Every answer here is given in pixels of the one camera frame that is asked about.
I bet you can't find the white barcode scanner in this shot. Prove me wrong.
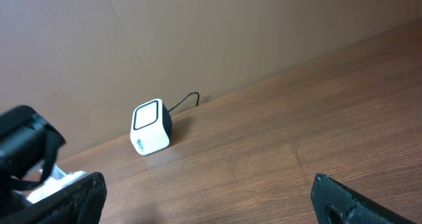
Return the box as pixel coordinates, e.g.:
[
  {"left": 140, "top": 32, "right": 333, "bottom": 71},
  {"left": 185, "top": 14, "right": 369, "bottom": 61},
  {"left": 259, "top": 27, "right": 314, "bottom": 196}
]
[{"left": 130, "top": 98, "right": 172, "bottom": 155}]

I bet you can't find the black scanner cable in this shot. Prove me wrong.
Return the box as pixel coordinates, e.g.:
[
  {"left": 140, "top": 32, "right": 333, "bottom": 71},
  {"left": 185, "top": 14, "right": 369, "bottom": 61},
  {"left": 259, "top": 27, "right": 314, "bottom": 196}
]
[{"left": 167, "top": 91, "right": 200, "bottom": 113}]

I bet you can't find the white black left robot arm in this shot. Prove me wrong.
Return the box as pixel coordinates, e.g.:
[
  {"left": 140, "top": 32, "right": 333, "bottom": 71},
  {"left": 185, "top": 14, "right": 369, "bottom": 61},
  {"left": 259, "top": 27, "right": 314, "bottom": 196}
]
[{"left": 1, "top": 105, "right": 66, "bottom": 218}]

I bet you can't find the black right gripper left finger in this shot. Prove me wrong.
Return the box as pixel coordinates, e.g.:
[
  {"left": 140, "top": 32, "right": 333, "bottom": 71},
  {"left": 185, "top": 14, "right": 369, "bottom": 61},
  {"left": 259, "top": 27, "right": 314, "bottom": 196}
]
[{"left": 1, "top": 172, "right": 107, "bottom": 224}]

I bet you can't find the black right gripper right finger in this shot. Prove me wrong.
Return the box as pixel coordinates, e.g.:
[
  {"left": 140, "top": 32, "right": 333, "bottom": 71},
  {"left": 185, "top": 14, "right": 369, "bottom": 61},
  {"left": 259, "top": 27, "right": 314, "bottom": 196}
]
[{"left": 311, "top": 173, "right": 415, "bottom": 224}]

